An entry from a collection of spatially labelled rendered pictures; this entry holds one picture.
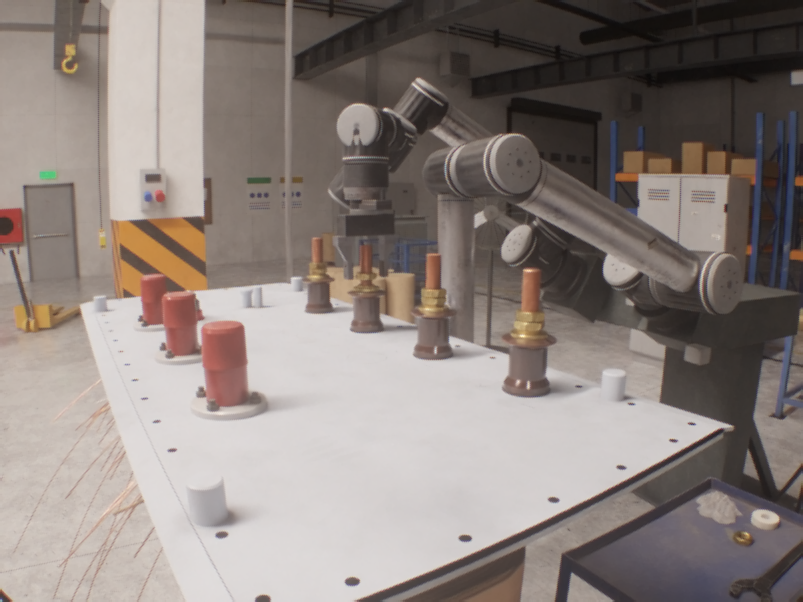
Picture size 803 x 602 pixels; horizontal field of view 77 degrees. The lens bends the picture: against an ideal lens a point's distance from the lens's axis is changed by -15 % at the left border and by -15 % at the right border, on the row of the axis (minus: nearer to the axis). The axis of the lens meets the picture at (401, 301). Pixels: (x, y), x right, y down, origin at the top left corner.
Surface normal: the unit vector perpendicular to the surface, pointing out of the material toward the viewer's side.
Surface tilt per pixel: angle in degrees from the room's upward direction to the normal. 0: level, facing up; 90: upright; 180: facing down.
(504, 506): 0
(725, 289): 87
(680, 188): 90
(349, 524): 0
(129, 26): 90
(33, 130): 90
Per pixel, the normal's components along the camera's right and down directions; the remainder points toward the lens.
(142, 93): 0.55, 0.15
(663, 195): -0.84, 0.10
